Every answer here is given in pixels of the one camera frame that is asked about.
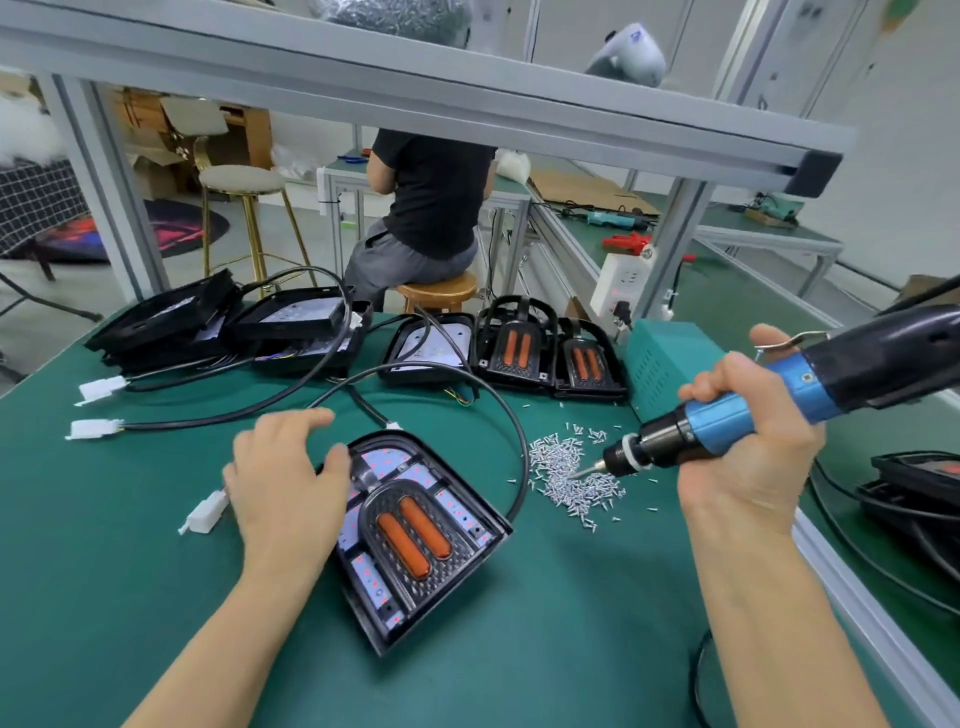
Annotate person's right hand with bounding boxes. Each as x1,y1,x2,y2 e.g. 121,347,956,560
675,322,830,527

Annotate person's left hand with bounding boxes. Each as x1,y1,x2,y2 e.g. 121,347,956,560
222,408,354,587

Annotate black cover orange strips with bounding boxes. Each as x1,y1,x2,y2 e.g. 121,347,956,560
357,477,459,594
474,294,560,395

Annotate blue black electric screwdriver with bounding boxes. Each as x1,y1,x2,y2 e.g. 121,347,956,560
577,304,960,482

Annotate stack of unassembled lamp housings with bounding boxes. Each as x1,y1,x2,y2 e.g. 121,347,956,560
67,267,479,440

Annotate heap of small silver screws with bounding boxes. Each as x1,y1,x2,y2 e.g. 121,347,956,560
525,427,632,530

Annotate person's left forearm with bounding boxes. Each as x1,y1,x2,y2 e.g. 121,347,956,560
127,562,339,728

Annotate person's right forearm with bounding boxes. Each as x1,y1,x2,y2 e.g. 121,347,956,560
693,510,890,728

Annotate teal power supply box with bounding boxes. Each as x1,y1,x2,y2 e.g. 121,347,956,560
622,319,729,425

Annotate green workbench white legs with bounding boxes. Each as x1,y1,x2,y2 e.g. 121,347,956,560
693,202,845,299

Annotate white power strip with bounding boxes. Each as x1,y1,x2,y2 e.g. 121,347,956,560
589,247,657,320

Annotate round brown wooden stool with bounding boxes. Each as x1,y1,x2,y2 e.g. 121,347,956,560
393,273,482,314

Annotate red tool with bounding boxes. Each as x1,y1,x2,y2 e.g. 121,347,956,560
600,232,699,269

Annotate teal hand tool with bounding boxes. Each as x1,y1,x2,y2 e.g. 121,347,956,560
585,210,654,231

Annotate colourful round rug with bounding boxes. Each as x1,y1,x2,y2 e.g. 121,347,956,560
30,199,231,264

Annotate round beige stool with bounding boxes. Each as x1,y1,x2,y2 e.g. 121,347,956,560
198,165,317,287

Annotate small green workbench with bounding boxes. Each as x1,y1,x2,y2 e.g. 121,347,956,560
315,157,534,287

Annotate open brown cardboard carton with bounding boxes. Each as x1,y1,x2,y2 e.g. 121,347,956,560
127,127,194,197

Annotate brown wooden cabinet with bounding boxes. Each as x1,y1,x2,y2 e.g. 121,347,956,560
112,90,275,170

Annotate black checked cloth table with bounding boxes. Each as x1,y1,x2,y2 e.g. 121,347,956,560
0,157,92,260

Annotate white handheld device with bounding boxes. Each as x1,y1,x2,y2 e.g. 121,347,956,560
585,22,669,87

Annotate white plastic bags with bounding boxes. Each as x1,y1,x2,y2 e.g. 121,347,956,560
0,93,69,167

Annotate clear bag of screws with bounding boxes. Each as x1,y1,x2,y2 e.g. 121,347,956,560
315,0,474,47

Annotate aluminium shelf frame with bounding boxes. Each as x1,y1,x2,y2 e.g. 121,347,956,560
0,0,857,317

